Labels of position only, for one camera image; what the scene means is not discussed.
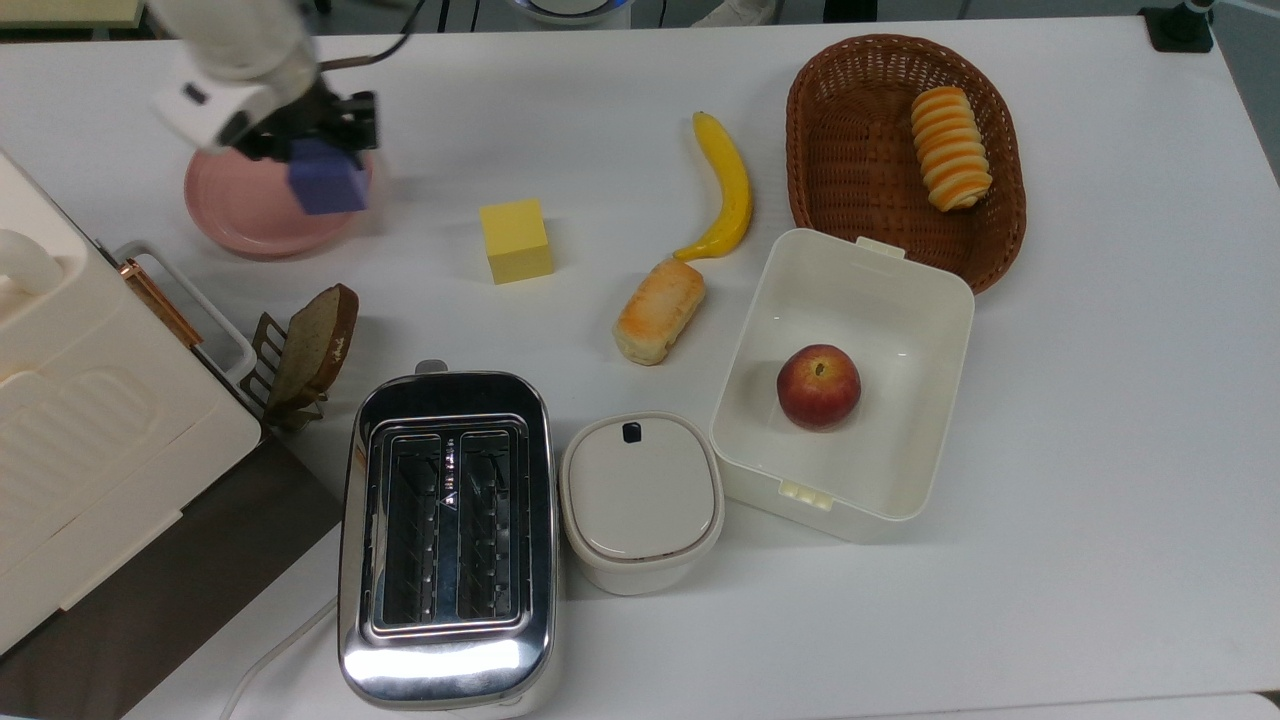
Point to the striped orange bread roll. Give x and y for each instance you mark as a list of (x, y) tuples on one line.
[(950, 150)]

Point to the toasted bread loaf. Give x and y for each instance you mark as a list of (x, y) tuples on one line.
[(660, 310)]

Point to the brown bread slice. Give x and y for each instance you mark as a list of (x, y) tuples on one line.
[(315, 345)]

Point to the red apple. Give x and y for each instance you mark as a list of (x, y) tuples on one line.
[(818, 388)]

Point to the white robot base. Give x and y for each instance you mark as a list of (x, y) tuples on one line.
[(570, 10)]

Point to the yellow toy banana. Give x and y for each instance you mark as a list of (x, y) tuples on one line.
[(735, 190)]

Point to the cream toy oven cabinet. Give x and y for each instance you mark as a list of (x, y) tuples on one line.
[(100, 420)]

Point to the white shoe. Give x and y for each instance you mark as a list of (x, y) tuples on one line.
[(735, 12)]

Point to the white open plastic box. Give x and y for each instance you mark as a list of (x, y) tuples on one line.
[(900, 300)]

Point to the pale wooden board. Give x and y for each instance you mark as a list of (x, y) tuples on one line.
[(60, 12)]

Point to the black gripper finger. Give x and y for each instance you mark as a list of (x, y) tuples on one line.
[(364, 140), (275, 150)]

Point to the yellow foam cube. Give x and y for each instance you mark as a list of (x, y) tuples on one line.
[(515, 240)]

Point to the pink plate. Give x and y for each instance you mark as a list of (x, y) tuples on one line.
[(240, 210)]

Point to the purple foam cube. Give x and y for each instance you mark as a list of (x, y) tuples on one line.
[(330, 180)]

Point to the metal toast rack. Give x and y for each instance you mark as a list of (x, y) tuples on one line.
[(262, 350)]

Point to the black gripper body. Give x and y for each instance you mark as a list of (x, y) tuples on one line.
[(315, 115)]

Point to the white lidded container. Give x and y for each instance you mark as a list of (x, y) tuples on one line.
[(640, 490)]

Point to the brown wicker basket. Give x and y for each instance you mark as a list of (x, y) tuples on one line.
[(860, 150)]

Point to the black clamp mount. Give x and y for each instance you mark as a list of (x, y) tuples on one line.
[(1178, 30)]

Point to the silver two-slot toaster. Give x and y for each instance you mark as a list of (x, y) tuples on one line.
[(450, 660)]

